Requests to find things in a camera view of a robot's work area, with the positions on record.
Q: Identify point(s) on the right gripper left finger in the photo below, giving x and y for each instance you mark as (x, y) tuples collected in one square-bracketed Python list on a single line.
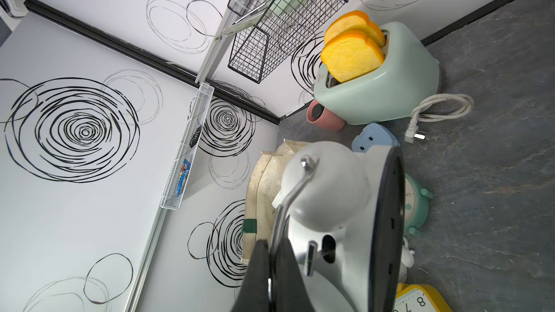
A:
[(254, 292)]

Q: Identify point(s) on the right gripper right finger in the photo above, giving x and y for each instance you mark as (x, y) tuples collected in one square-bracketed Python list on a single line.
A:
[(288, 289)]

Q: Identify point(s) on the cream canvas tote bag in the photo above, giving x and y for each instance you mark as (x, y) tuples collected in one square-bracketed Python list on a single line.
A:
[(264, 186)]

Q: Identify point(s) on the white twin bell clock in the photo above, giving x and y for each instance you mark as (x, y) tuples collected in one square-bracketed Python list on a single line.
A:
[(343, 216)]

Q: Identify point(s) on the yellow rectangular clock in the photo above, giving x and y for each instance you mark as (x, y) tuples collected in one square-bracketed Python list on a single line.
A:
[(415, 298)]

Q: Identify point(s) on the green round pastel clock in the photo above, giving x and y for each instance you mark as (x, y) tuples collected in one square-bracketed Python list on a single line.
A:
[(416, 206)]

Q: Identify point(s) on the white purple face clock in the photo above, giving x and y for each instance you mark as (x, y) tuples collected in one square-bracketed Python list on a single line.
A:
[(406, 261)]

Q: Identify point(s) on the light blue clock back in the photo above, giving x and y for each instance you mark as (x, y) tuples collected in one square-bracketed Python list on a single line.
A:
[(371, 135)]

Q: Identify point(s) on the blue candy packet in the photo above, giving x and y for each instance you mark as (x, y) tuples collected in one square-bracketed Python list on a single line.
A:
[(184, 171)]

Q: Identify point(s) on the black remote control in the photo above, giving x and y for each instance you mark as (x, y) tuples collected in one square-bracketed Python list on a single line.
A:
[(195, 137)]

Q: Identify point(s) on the pink cup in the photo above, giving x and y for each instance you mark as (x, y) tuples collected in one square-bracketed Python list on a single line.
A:
[(322, 117)]

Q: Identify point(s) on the yellow toast slice front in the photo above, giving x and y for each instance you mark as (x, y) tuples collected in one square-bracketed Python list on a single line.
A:
[(350, 55)]

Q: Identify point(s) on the yellow toast slice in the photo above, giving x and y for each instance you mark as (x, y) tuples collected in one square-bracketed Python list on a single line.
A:
[(350, 55), (356, 20)]

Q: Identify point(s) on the mint green toaster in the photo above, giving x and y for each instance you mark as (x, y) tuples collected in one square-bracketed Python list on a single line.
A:
[(408, 75)]

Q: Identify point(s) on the yellow toast slice back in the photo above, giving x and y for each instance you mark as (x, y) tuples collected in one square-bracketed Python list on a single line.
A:
[(356, 20)]

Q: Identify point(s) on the mint green tongs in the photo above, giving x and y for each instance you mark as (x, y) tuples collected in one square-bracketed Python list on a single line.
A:
[(277, 8)]

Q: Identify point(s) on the white wire shelf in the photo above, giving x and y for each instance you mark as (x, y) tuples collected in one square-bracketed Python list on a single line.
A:
[(197, 116)]

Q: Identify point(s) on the black wire basket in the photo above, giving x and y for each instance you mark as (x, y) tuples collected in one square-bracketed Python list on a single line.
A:
[(257, 51)]

